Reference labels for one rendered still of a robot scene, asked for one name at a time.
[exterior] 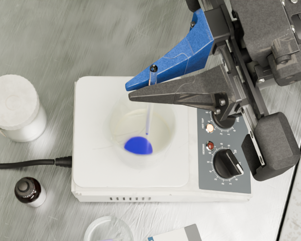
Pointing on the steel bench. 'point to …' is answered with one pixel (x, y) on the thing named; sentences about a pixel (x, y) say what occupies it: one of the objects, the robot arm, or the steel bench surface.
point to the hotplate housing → (236, 197)
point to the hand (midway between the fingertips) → (170, 79)
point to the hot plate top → (121, 175)
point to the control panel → (223, 136)
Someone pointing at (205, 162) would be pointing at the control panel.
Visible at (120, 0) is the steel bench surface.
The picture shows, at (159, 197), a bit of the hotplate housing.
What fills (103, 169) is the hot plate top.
